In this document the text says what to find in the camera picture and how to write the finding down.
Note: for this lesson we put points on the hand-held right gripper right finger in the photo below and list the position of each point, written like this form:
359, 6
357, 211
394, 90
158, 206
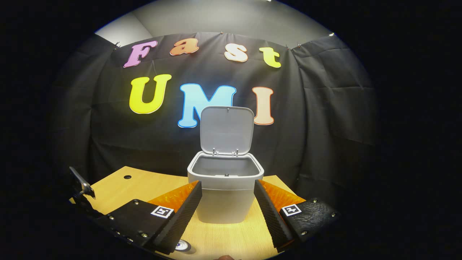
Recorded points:
272, 220

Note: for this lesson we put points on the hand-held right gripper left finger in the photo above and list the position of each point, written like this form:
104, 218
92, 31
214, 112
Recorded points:
184, 216

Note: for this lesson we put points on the silver pop can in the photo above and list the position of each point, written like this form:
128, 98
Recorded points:
183, 245

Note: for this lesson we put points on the white desktop garbage bin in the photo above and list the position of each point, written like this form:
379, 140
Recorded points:
225, 202

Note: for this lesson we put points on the wooden desktop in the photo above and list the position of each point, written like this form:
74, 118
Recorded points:
223, 238

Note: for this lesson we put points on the black backdrop cloth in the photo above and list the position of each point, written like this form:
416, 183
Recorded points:
144, 144

